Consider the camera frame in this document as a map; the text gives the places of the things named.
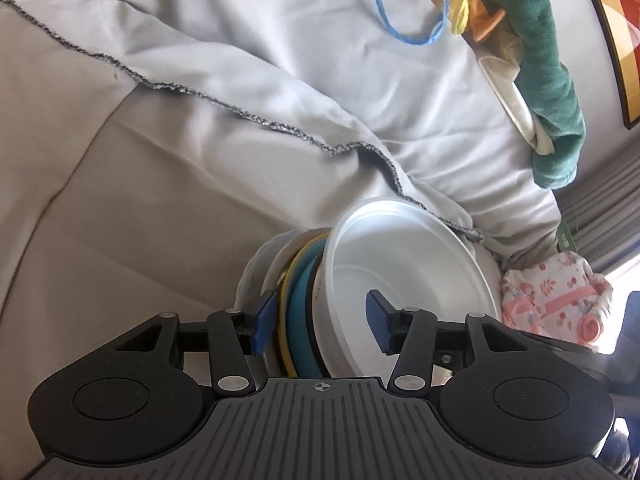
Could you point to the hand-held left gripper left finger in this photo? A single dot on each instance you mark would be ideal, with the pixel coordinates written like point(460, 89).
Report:
point(264, 322)

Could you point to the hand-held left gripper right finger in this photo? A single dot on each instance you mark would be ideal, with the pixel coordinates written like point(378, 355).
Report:
point(377, 322)

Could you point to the blue plate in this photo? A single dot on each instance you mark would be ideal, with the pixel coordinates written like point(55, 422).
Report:
point(302, 320)

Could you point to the white plate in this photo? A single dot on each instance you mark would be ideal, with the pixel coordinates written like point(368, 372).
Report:
point(265, 265)

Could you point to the white bowl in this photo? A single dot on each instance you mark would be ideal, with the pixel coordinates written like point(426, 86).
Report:
point(415, 260)

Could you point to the pink floral cloth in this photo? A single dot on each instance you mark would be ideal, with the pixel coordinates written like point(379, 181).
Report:
point(550, 295)

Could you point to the dark blue cloth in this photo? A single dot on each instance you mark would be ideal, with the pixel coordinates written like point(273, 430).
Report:
point(627, 410)

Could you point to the grey curtain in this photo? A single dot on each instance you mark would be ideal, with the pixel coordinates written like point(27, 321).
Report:
point(605, 220)

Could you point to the beige bed sheet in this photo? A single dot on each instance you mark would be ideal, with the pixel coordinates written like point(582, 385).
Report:
point(125, 210)

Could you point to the light grey fringed blanket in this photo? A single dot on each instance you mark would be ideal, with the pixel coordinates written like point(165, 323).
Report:
point(300, 60)

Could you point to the white cloth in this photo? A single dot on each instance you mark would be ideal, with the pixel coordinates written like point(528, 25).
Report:
point(515, 90)

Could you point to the green towel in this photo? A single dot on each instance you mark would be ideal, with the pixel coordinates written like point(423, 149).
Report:
point(545, 60)

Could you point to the framed picture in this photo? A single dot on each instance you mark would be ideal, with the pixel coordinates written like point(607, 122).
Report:
point(622, 30)

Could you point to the yellow plush toy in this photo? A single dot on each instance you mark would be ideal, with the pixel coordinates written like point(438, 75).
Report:
point(465, 0)

